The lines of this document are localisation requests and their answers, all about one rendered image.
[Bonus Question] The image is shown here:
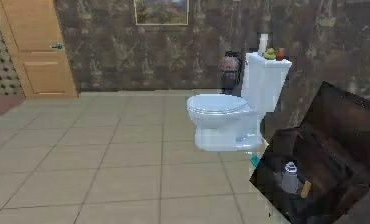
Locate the white toilet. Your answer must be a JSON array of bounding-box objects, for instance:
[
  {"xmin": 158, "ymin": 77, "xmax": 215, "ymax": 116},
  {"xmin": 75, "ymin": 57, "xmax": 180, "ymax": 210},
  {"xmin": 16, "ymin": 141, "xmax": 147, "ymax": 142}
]
[{"xmin": 186, "ymin": 51, "xmax": 293, "ymax": 152}]

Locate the wooden room door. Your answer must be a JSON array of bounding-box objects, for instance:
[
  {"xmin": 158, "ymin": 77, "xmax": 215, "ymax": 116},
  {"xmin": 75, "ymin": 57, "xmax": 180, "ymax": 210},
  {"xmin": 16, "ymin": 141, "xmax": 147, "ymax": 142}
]
[{"xmin": 0, "ymin": 0, "xmax": 78, "ymax": 100}]

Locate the dark wooden cabinet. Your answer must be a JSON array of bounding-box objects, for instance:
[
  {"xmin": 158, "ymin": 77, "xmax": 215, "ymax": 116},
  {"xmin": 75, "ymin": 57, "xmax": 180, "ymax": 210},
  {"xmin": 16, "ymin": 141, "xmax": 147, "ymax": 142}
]
[{"xmin": 248, "ymin": 80, "xmax": 370, "ymax": 224}]

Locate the yellow small bottle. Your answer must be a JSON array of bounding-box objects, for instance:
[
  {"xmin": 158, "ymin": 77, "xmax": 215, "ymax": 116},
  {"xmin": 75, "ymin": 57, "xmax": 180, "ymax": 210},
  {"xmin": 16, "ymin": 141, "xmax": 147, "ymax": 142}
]
[{"xmin": 300, "ymin": 180, "xmax": 312, "ymax": 200}]

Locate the teal small object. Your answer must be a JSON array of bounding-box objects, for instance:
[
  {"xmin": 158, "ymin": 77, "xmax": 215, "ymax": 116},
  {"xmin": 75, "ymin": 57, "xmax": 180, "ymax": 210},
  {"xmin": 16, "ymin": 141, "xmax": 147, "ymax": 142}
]
[{"xmin": 249, "ymin": 153, "xmax": 261, "ymax": 168}]

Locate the green round object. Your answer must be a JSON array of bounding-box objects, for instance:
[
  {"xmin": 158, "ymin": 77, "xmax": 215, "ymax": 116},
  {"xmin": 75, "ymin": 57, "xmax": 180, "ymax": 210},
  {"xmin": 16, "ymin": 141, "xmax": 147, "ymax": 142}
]
[{"xmin": 262, "ymin": 47, "xmax": 278, "ymax": 61}]

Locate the grey spray bottle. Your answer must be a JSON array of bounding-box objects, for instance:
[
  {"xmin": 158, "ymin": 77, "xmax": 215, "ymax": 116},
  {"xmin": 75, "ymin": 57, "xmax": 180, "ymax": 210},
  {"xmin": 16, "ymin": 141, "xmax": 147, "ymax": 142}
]
[{"xmin": 281, "ymin": 161, "xmax": 300, "ymax": 195}]

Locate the white paper roll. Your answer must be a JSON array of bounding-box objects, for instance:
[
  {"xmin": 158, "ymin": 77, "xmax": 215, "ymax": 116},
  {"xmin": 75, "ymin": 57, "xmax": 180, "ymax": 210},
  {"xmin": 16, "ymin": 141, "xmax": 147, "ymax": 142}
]
[{"xmin": 258, "ymin": 33, "xmax": 270, "ymax": 56}]

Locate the framed landscape picture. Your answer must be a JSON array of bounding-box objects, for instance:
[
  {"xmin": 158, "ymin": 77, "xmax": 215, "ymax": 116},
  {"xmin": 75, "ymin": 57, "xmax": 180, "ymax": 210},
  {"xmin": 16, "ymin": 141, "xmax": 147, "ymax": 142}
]
[{"xmin": 133, "ymin": 0, "xmax": 190, "ymax": 27}]

